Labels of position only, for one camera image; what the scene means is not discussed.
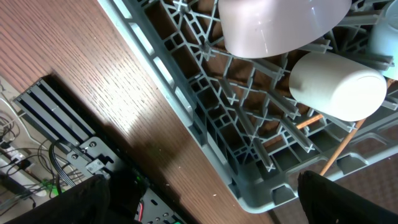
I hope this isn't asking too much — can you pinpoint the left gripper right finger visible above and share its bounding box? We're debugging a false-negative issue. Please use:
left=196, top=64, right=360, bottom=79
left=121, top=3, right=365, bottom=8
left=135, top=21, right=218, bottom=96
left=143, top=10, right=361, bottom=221
left=297, top=170, right=397, bottom=224

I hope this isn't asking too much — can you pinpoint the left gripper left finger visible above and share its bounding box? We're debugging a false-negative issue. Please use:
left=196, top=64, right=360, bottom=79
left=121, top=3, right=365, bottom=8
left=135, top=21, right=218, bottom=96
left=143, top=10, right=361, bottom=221
left=7, top=174, right=110, bottom=224

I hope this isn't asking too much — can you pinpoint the wooden chopstick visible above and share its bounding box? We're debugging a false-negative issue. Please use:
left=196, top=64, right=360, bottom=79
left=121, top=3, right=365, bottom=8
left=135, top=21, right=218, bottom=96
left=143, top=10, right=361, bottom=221
left=320, top=95, right=397, bottom=175
left=296, top=114, right=323, bottom=129

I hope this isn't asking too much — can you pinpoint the cream white cup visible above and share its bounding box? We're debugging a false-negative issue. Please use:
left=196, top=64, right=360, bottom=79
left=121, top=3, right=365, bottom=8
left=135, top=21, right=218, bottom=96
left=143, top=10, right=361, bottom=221
left=289, top=52, right=387, bottom=122

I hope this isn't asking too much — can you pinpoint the light blue bowl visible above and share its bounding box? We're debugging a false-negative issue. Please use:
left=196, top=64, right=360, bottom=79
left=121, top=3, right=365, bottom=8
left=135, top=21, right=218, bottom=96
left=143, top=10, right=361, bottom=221
left=368, top=0, right=397, bottom=80

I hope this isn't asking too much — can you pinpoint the pink saucer plate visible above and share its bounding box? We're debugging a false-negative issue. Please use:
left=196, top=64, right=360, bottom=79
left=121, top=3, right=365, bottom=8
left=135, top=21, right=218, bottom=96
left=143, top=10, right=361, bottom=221
left=218, top=0, right=351, bottom=58

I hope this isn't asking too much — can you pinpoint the white power strip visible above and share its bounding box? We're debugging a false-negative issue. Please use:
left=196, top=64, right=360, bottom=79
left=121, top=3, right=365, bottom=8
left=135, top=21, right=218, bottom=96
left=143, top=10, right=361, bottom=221
left=1, top=155, right=48, bottom=197

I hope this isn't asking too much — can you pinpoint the grey plastic dish rack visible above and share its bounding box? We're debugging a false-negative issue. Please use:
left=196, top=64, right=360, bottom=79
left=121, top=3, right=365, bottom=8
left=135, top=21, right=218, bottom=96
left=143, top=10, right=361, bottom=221
left=100, top=0, right=397, bottom=213

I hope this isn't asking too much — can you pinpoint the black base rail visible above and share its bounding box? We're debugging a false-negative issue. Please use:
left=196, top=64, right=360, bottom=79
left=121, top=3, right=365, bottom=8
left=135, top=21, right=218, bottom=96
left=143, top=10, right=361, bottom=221
left=15, top=75, right=190, bottom=223

